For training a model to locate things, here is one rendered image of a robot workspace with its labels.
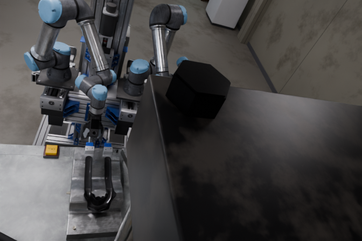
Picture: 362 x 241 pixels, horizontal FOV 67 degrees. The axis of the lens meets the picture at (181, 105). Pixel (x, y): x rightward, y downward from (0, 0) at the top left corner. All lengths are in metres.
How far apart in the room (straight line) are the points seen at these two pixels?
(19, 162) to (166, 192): 1.52
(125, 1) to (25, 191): 1.20
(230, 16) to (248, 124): 6.03
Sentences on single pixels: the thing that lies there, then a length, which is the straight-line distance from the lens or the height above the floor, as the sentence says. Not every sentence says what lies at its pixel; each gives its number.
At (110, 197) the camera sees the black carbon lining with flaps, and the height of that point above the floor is 0.90.
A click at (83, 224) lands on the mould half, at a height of 0.86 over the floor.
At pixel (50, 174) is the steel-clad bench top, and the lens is 1.76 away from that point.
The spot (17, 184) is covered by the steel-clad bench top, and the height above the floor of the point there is 0.80.
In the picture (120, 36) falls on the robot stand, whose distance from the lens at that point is 1.94.
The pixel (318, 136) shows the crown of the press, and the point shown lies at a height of 2.01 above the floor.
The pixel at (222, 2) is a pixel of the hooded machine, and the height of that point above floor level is 0.55.
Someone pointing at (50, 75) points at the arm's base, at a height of 1.06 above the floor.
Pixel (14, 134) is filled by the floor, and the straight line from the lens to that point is 3.01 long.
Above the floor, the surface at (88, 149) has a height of 0.92.
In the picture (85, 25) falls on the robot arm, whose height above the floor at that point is 1.54.
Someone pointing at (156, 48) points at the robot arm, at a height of 1.49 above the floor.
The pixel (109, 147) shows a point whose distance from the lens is 1.75.
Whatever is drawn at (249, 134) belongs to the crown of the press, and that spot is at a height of 2.00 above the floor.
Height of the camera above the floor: 2.28
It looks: 38 degrees down
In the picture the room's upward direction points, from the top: 24 degrees clockwise
